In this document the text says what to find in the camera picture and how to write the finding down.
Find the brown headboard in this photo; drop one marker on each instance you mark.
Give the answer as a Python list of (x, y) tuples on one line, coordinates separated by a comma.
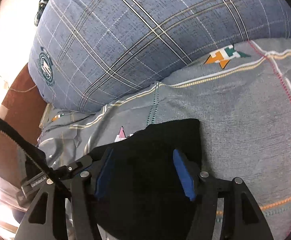
[(22, 108)]

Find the black pants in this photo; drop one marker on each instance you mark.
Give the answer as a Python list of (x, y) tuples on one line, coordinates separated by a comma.
[(140, 195)]

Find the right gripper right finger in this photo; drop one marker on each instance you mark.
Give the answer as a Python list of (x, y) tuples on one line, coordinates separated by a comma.
[(242, 218)]

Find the blue plaid pillow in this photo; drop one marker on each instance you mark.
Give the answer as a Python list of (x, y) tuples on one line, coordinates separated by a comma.
[(87, 53)]

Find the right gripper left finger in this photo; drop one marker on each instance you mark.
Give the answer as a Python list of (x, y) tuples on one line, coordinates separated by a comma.
[(65, 209)]

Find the grey patterned bed sheet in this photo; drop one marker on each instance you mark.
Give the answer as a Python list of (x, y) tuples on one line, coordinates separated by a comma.
[(245, 122)]

